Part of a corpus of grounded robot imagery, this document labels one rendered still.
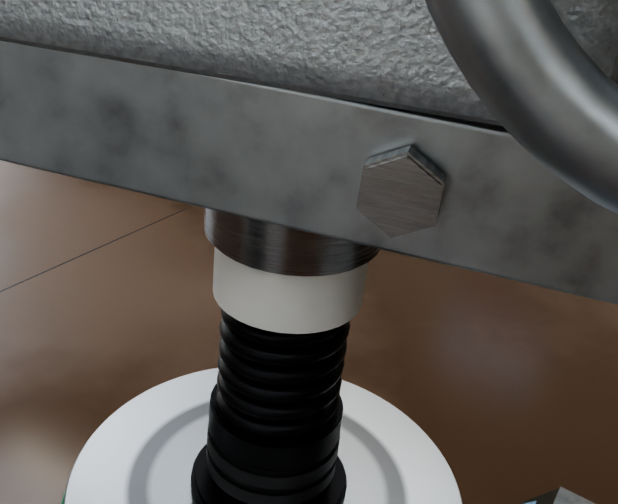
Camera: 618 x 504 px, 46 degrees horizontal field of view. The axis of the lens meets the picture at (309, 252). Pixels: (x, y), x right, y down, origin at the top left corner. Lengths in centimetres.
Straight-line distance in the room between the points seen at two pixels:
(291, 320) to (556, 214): 12
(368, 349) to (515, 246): 193
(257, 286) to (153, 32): 14
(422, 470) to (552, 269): 21
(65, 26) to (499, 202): 14
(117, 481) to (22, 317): 188
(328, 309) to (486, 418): 172
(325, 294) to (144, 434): 18
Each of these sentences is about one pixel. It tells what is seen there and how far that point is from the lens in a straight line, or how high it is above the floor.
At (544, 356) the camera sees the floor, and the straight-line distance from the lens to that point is 234.
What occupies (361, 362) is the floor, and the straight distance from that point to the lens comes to 211.
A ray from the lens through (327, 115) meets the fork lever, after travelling 24.
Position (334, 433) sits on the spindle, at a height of 98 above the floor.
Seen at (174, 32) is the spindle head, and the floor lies 118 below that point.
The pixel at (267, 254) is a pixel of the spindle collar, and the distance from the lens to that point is 29.
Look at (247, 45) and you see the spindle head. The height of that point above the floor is 118.
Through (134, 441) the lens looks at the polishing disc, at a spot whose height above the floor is 92.
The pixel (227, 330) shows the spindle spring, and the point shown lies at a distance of 34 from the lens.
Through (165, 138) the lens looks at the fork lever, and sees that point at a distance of 26.
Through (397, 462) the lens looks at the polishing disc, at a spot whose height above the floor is 92.
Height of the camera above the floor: 122
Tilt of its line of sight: 27 degrees down
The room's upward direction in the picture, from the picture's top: 6 degrees clockwise
